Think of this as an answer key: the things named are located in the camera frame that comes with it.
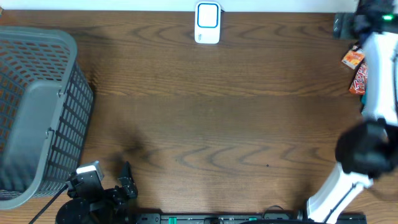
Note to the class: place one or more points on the grey plastic mesh basket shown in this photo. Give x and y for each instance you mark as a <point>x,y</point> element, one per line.
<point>46,106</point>

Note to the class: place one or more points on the red chocolate bar wrapper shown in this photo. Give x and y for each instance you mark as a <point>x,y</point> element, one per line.
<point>358,85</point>

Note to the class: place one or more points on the white barcode scanner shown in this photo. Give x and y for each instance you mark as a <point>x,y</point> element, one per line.
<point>207,22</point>

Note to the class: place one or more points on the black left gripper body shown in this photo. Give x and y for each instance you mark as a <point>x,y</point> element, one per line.
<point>113,198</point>

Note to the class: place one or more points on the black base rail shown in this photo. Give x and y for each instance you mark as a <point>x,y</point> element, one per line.
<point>270,216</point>

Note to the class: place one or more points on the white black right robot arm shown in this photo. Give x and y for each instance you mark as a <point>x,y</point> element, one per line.
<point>369,149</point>

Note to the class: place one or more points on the teal mouthwash bottle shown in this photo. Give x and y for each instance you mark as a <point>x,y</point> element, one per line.
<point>363,99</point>

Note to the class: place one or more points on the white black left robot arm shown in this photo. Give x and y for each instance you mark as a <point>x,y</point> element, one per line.
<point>91,203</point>

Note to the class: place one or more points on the small orange box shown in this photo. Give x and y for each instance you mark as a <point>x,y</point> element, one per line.
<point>353,57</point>

